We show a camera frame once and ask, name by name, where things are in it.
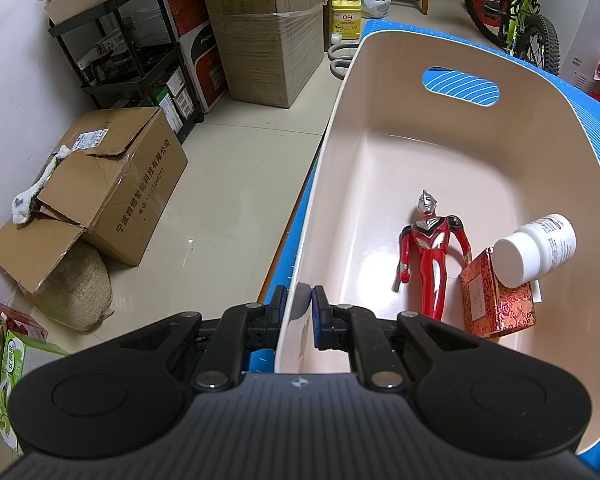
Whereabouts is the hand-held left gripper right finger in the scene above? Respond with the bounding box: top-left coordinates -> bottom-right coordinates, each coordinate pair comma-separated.
311,284 -> 486,392

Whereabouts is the red gift box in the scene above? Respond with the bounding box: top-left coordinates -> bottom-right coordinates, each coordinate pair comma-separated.
0,300 -> 48,341

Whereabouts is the plastic wrapped cardboard box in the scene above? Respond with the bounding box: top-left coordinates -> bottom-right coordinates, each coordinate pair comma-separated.
207,0 -> 327,109

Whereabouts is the red patterned box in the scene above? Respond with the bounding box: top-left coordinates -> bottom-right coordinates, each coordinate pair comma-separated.
460,247 -> 537,338

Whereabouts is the beige plastic storage bin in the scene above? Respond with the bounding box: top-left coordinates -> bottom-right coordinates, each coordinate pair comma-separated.
274,30 -> 600,456

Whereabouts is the blue silicone mat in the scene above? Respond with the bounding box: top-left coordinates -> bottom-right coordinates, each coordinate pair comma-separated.
250,17 -> 600,480

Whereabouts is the burlap sack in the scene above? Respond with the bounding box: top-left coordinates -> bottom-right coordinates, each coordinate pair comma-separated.
20,242 -> 115,332

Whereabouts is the red silver hero figure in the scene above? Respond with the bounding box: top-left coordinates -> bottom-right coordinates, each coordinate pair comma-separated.
392,189 -> 473,322

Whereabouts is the yellow detergent bottle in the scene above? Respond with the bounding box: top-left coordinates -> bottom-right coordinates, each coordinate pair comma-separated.
330,0 -> 363,46

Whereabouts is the green bicycle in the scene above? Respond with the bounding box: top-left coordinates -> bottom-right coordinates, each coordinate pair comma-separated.
462,0 -> 562,77

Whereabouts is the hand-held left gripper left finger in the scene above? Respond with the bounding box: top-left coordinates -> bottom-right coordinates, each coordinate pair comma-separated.
105,285 -> 288,394

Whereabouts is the white pill bottle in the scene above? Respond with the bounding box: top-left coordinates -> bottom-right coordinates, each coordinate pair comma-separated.
494,213 -> 577,286

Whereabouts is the red cardboard box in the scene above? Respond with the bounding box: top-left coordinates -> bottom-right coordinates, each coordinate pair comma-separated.
166,0 -> 212,37

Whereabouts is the green white carton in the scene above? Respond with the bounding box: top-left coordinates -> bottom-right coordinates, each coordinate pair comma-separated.
0,330 -> 71,456

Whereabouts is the open cardboard carton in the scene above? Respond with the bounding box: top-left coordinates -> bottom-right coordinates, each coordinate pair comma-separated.
0,106 -> 189,295

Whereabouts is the black utility cart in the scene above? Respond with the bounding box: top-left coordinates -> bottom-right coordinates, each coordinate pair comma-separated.
49,0 -> 203,143

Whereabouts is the white chest freezer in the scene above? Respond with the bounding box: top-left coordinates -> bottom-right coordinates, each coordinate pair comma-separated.
555,0 -> 600,96

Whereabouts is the white red appliance box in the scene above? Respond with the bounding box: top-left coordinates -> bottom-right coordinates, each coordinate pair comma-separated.
179,21 -> 231,114

